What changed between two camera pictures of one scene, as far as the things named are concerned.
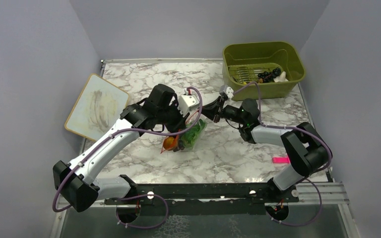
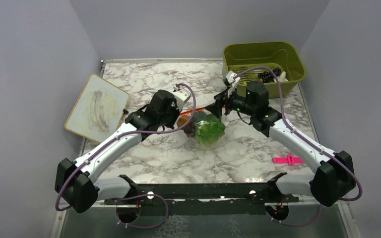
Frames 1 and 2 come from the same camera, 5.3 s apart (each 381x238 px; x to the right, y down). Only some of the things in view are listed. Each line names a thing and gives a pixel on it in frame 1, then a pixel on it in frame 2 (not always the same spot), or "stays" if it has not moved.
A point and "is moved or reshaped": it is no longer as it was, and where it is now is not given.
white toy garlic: x=282 y=78 stays
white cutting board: x=99 y=105 stays
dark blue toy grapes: x=269 y=77 stays
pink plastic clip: x=280 y=160 stays
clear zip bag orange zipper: x=183 y=142 to x=203 y=130
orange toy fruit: x=169 y=143 is moved or reshaped
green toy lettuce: x=188 y=139 to x=209 y=130
